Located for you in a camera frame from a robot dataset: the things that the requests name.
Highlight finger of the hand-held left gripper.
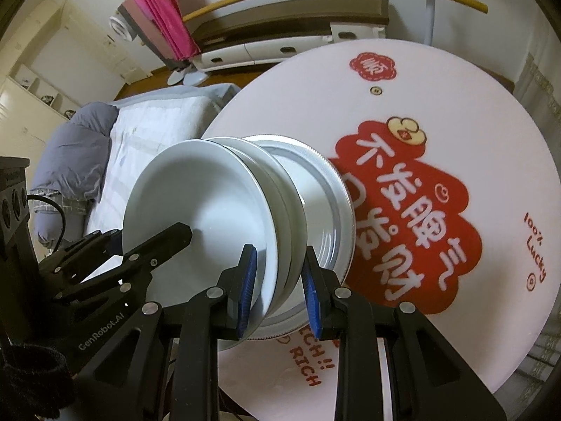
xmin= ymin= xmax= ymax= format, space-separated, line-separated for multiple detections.
xmin=37 ymin=228 xmax=123 ymax=282
xmin=53 ymin=223 xmax=194 ymax=308

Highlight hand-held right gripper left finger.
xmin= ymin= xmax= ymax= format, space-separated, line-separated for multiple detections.
xmin=76 ymin=243 xmax=259 ymax=421

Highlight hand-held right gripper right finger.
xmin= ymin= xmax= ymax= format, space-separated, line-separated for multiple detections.
xmin=302 ymin=246 xmax=511 ymax=421

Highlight white plate grey patterned rim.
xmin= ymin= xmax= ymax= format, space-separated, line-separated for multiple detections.
xmin=237 ymin=134 xmax=357 ymax=345

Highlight person's left forearm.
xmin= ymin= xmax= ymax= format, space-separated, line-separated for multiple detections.
xmin=0 ymin=344 xmax=75 ymax=421

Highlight grey pillow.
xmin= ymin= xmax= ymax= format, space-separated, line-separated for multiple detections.
xmin=33 ymin=102 xmax=119 ymax=246

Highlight white bed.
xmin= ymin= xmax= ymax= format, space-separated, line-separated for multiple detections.
xmin=81 ymin=82 xmax=242 ymax=246

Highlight cream wardrobe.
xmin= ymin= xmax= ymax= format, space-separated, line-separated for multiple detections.
xmin=0 ymin=0 xmax=128 ymax=150

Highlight pink towel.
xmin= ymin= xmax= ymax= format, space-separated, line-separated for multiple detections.
xmin=131 ymin=0 xmax=202 ymax=60

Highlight white round disc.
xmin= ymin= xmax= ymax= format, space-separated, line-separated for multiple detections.
xmin=107 ymin=15 xmax=134 ymax=40

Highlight round pink printed table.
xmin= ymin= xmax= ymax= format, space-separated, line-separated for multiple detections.
xmin=199 ymin=39 xmax=561 ymax=421

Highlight brown top low cabinet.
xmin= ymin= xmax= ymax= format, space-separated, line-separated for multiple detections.
xmin=193 ymin=0 xmax=390 ymax=71

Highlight cream curtain with lace trim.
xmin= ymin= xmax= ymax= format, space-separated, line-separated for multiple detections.
xmin=513 ymin=53 xmax=561 ymax=404

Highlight black cable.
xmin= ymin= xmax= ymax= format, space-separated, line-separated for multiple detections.
xmin=26 ymin=193 xmax=66 ymax=255

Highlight white barre post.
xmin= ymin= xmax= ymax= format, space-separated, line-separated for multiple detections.
xmin=418 ymin=0 xmax=445 ymax=47

